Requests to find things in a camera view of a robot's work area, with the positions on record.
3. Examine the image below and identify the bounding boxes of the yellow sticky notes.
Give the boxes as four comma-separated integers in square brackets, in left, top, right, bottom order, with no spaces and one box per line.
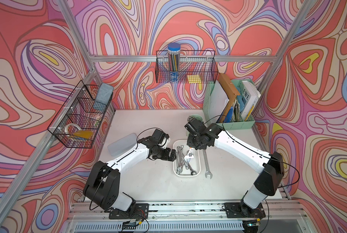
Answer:
[187,74,202,83]

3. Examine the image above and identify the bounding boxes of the white book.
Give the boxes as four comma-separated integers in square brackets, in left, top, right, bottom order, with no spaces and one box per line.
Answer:
[241,81,261,121]

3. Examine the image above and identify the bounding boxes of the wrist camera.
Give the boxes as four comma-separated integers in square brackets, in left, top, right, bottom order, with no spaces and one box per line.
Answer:
[152,129,170,148]
[185,119,206,136]

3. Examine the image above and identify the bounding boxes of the orange handle adjustable wrench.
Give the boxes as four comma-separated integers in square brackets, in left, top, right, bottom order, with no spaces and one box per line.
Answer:
[184,148,194,163]

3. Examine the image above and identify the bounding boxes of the white plastic storage box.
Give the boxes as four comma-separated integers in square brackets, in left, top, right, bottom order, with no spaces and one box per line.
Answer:
[173,139,202,178]

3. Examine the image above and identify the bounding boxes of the yellow pad in basket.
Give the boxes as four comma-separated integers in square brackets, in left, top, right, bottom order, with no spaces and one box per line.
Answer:
[70,130,93,140]

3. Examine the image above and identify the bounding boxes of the translucent box lid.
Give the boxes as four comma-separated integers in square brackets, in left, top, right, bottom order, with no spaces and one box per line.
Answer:
[107,133,137,159]

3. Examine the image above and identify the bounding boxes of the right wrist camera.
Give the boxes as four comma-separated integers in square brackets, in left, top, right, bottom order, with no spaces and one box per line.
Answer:
[185,119,206,136]

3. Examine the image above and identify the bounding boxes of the grey sponge block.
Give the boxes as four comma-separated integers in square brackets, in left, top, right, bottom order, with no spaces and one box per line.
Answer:
[95,83,114,105]

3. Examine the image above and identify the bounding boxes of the white paper folder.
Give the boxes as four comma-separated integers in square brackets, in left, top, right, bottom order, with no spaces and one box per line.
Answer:
[208,81,229,123]

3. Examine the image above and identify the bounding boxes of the green file organizer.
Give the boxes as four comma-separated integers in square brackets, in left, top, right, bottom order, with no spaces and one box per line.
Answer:
[203,78,256,132]

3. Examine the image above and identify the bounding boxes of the black wire basket wall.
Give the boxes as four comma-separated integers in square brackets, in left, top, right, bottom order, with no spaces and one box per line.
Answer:
[47,81,113,149]
[155,49,219,83]

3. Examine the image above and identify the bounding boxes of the blue lid pencil tube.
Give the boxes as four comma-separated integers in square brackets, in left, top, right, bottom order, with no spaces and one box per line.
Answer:
[168,43,181,82]

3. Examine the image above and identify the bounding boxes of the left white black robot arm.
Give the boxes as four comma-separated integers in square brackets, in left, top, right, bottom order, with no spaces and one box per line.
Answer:
[83,135,174,211]

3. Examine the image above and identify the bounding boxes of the large silver combination wrench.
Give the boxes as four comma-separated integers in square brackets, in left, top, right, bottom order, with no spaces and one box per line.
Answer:
[203,150,213,179]

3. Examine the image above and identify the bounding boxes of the black wire basket back wall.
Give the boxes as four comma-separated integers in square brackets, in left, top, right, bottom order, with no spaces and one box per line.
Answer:
[155,49,219,83]

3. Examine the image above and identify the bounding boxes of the black wire basket left wall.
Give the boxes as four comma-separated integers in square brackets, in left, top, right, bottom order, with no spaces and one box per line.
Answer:
[47,81,113,149]

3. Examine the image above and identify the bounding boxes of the clear tape roll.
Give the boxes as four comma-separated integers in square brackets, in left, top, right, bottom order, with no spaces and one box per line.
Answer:
[64,123,82,135]

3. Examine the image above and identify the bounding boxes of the brown cardboard folder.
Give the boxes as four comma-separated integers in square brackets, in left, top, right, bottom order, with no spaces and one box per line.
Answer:
[218,73,240,123]

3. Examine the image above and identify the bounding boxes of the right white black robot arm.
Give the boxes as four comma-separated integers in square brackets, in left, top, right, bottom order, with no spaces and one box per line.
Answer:
[185,120,284,217]

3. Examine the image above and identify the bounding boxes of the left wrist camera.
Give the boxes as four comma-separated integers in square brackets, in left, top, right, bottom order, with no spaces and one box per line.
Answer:
[152,129,170,148]

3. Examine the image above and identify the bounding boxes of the green cup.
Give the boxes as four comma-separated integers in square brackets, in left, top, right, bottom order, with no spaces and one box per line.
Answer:
[187,114,203,122]

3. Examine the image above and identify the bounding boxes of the small silver ring wrench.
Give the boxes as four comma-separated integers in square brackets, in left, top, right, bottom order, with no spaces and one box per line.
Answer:
[184,160,197,176]

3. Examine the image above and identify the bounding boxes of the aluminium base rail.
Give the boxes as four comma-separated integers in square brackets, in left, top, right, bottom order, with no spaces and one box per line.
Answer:
[61,200,315,233]

